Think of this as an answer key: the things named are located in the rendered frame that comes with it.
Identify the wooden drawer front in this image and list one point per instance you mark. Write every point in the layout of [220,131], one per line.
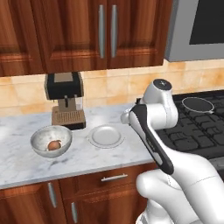
[84,182]

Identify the black hob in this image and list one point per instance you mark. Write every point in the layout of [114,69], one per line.
[201,131]

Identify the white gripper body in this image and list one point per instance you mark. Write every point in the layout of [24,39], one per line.
[125,116]

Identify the wooden wall cupboard door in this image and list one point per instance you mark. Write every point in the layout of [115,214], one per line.
[140,29]
[70,32]
[14,35]

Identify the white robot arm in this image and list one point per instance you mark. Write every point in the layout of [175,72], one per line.
[186,180]

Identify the grey microwave oven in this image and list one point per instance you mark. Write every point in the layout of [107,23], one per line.
[180,35]

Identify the silver metal bowl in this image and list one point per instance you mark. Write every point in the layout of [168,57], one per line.
[40,145]

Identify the wooden base cupboard door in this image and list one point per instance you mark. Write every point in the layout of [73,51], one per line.
[108,210]
[23,204]

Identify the dark round pan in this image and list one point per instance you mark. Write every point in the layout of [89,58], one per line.
[197,104]

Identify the black and tan coffee machine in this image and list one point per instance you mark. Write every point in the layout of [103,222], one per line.
[64,87]

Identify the white round plate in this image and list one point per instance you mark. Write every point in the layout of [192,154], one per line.
[105,136]

